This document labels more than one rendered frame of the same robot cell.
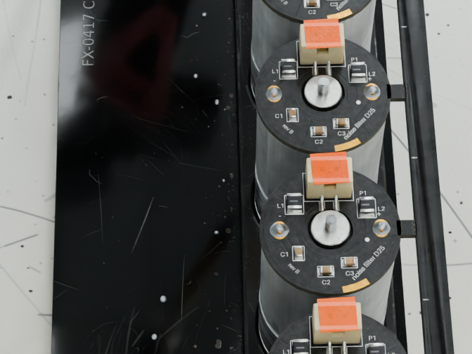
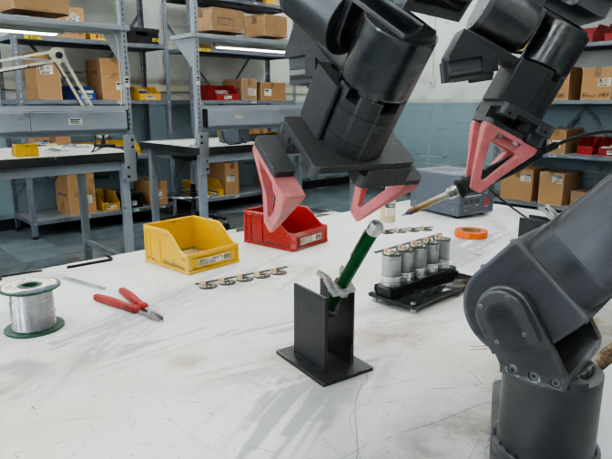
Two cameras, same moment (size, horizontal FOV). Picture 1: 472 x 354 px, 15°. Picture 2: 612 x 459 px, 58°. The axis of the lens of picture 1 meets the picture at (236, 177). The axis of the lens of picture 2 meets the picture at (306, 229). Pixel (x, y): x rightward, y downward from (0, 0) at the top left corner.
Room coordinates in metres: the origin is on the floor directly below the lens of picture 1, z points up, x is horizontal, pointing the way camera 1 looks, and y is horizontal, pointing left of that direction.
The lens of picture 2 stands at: (0.76, 0.41, 1.00)
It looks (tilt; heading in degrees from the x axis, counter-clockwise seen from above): 13 degrees down; 228
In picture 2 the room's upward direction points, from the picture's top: straight up
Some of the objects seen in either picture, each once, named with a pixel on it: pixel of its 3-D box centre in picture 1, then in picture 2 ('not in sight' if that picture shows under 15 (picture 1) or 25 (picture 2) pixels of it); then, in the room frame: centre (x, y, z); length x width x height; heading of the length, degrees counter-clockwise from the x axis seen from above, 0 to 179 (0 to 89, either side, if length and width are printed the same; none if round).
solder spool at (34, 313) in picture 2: not in sight; (32, 305); (0.59, -0.23, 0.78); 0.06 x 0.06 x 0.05
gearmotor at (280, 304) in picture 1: (324, 286); (429, 259); (0.14, -0.02, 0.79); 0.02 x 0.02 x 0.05
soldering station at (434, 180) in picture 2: not in sight; (451, 190); (-0.34, -0.30, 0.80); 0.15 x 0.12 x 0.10; 81
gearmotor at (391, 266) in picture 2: not in sight; (391, 271); (0.22, -0.01, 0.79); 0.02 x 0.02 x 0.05
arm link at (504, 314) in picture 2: not in sight; (540, 321); (0.41, 0.26, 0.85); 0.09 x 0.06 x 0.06; 7
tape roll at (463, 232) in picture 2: not in sight; (471, 232); (-0.16, -0.13, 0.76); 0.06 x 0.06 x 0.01
